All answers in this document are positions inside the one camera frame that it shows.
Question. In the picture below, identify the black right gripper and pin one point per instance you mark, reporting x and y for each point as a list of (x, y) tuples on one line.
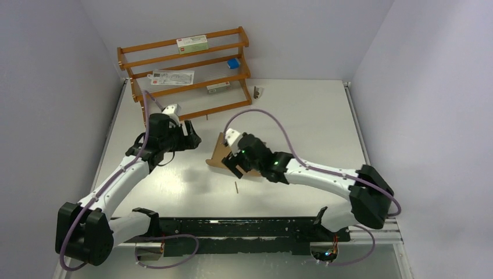
[(231, 164)]

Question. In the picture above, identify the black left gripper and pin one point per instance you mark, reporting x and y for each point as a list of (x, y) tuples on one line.
[(189, 141)]

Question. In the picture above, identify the brown cardboard box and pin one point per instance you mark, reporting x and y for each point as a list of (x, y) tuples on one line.
[(221, 151)]

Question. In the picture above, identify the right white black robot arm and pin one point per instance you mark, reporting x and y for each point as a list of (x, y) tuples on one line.
[(367, 197)]

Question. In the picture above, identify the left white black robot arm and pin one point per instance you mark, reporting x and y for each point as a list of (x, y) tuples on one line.
[(86, 230)]

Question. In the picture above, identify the grey white small box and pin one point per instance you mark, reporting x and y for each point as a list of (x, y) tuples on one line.
[(218, 88)]

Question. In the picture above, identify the blue small box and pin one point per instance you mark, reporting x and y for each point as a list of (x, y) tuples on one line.
[(233, 63)]

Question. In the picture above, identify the green white box top shelf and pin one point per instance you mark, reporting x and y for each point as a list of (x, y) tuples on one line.
[(192, 44)]

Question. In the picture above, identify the orange wooden shelf rack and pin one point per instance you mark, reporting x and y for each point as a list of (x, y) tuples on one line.
[(205, 74)]

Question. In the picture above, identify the white flat blister package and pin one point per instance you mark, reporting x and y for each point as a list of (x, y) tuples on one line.
[(171, 77)]

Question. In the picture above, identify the small grey white clip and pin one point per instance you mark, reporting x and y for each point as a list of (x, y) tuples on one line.
[(257, 92)]

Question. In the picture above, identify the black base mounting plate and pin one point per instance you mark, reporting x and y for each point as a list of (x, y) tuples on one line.
[(246, 235)]

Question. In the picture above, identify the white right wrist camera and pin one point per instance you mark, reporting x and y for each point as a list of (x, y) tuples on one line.
[(232, 138)]

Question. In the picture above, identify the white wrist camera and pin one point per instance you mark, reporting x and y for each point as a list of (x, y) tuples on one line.
[(232, 138), (173, 112)]

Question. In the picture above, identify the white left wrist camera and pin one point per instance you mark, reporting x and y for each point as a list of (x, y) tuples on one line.
[(173, 112)]

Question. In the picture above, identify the aluminium rail frame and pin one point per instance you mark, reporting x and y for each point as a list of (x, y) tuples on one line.
[(88, 230)]

